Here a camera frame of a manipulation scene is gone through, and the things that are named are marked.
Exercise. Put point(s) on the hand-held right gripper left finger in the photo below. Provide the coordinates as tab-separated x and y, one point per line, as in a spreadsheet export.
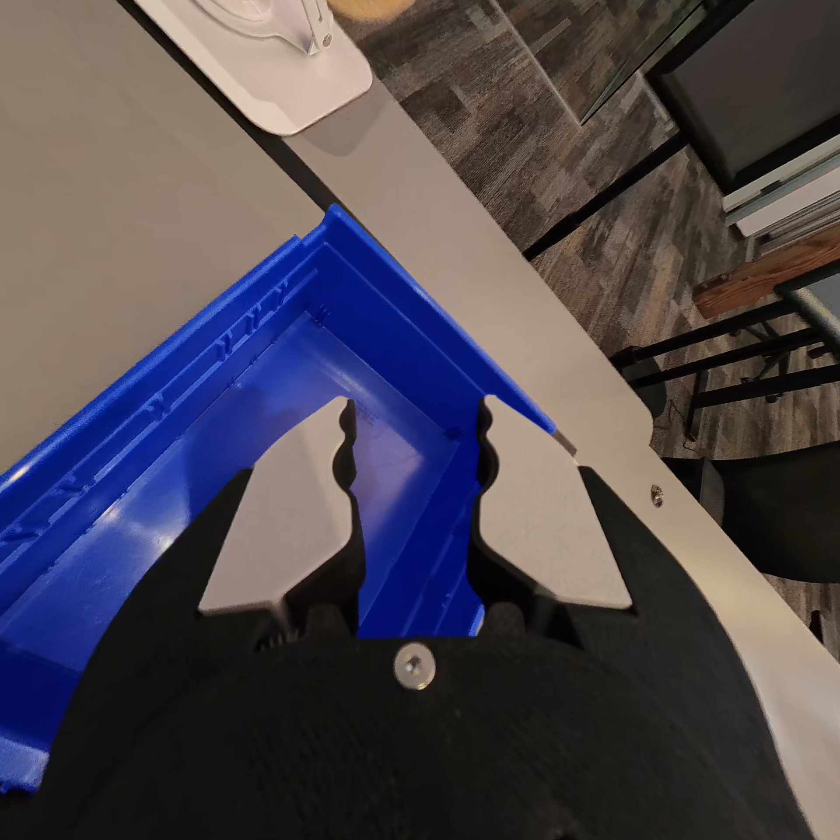
282	525

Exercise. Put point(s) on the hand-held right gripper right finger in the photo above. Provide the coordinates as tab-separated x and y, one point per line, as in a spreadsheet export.
551	525

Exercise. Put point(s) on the blue plastic bin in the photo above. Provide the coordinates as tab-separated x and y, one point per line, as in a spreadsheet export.
394	341

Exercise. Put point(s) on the black office chair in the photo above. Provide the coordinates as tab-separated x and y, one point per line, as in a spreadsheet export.
781	512

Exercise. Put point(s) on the white stacked panels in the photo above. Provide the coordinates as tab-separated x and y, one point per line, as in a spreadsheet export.
787	203

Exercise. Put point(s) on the glass partition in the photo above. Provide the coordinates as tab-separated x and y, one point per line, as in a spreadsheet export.
590	39

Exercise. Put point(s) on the dark cabinet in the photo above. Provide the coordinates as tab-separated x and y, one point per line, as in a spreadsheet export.
754	79

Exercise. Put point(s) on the wooden bench black frame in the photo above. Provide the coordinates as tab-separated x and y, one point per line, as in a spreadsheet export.
754	279

